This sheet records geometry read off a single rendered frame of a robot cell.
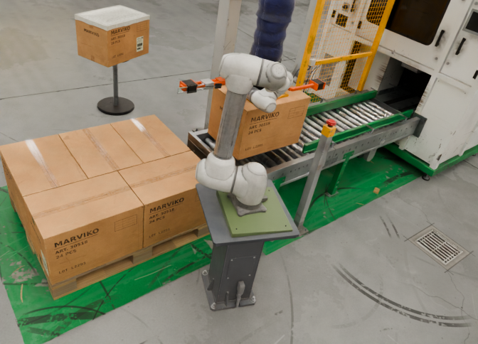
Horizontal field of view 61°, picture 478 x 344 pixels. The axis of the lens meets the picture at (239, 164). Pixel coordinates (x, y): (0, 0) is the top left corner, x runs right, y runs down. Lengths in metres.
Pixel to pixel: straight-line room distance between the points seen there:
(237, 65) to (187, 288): 1.60
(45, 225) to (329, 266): 2.01
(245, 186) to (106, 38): 2.39
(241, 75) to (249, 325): 1.60
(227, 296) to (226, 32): 2.29
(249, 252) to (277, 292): 0.57
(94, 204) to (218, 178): 0.86
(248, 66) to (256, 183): 0.62
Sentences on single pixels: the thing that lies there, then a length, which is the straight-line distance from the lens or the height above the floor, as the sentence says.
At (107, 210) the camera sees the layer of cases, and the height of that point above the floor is 0.54.
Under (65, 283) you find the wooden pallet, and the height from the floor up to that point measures 0.11.
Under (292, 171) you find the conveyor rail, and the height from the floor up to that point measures 0.52.
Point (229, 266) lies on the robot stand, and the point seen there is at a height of 0.38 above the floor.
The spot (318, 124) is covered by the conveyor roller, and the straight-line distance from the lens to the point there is 3.92.
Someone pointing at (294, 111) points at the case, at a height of 0.98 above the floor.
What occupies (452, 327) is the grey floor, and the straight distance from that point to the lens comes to 3.37.
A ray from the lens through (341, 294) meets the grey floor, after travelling 3.12.
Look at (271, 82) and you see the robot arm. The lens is 1.92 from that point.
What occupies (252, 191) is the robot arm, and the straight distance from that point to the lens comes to 2.17.
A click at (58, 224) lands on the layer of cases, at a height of 0.54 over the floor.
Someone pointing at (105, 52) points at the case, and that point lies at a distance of 4.16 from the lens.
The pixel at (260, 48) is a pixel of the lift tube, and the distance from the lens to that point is 2.75.
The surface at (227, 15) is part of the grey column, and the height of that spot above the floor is 1.30.
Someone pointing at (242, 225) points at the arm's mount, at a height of 0.78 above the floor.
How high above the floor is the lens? 2.30
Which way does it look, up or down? 35 degrees down
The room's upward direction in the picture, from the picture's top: 11 degrees clockwise
